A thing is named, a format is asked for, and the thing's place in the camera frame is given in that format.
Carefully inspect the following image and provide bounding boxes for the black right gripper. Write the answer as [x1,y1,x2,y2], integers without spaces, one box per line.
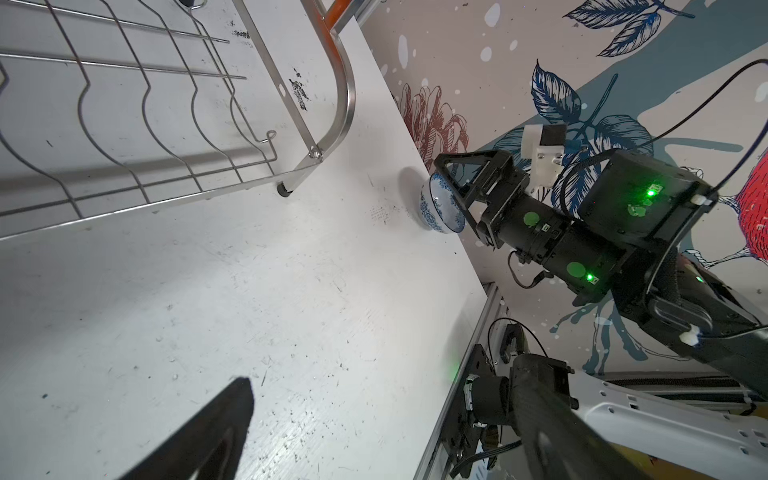
[434,150,625,297]

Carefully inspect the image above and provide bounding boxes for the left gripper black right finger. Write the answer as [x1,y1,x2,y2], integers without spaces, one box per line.
[514,359,648,479]

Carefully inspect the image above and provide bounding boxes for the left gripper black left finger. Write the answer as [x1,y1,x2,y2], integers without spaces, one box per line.
[123,377,254,479]

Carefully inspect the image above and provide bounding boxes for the blue white floral bowl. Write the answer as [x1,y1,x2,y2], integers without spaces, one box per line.
[419,172,466,234]

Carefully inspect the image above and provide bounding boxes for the steel wire dish rack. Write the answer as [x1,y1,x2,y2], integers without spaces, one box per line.
[1,1,367,241]

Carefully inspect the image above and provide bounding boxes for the orange plastic bowl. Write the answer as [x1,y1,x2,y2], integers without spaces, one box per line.
[324,0,357,31]

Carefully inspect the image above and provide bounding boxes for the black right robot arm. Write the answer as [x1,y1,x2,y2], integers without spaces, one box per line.
[435,149,767,479]

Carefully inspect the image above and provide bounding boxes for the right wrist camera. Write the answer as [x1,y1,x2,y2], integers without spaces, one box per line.
[520,124,567,194]

